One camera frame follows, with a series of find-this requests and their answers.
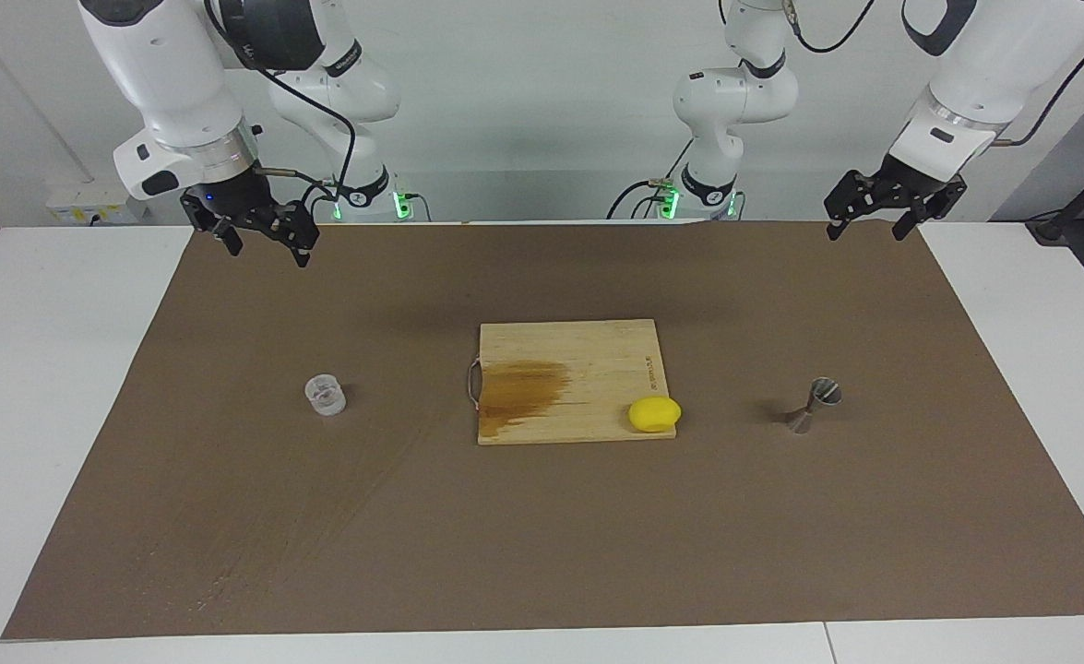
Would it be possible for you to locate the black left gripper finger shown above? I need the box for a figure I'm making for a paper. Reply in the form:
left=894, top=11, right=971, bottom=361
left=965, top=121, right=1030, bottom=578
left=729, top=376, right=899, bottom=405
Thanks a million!
left=825, top=169, right=884, bottom=242
left=892, top=178, right=969, bottom=242

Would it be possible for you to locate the wooden cutting board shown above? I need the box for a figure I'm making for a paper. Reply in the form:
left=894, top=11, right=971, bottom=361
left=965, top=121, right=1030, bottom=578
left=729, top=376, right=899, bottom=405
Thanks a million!
left=467, top=319, right=678, bottom=446

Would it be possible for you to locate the clear plastic cup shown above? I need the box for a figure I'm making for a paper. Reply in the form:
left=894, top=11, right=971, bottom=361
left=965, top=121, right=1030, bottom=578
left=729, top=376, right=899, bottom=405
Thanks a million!
left=304, top=373, right=348, bottom=417

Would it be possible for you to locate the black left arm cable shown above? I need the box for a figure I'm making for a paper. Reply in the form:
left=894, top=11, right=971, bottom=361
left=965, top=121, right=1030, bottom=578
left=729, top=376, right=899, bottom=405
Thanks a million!
left=781, top=0, right=1084, bottom=148

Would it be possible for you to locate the black base power cable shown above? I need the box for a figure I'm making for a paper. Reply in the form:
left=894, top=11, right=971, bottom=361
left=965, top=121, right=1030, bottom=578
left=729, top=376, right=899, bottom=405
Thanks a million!
left=606, top=138, right=695, bottom=220

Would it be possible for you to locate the metal double jigger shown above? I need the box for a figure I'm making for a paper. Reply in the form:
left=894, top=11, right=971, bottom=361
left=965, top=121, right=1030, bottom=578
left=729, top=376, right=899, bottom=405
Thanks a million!
left=784, top=376, right=844, bottom=435

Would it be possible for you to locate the brown table mat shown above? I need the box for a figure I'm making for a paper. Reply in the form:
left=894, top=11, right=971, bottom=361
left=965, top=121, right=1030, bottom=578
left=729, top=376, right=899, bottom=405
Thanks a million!
left=2, top=219, right=1084, bottom=640

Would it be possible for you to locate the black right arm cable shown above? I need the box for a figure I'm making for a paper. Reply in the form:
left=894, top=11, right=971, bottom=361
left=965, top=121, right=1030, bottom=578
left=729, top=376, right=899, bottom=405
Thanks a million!
left=204, top=0, right=360, bottom=211

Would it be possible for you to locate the black stand pole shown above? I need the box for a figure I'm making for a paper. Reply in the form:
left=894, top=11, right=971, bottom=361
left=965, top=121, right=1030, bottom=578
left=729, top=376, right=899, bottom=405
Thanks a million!
left=1026, top=148, right=1084, bottom=246

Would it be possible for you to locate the yellow lemon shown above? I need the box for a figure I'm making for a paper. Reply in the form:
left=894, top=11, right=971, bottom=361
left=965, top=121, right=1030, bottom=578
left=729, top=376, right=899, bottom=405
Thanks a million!
left=628, top=396, right=682, bottom=433

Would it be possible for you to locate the white wall socket box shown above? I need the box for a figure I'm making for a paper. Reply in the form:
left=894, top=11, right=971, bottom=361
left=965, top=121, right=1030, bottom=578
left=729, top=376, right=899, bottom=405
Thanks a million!
left=46, top=183, right=150, bottom=227

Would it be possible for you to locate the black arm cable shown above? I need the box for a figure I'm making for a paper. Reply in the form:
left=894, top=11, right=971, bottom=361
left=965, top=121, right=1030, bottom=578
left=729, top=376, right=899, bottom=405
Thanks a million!
left=781, top=0, right=1084, bottom=148
left=204, top=0, right=360, bottom=211

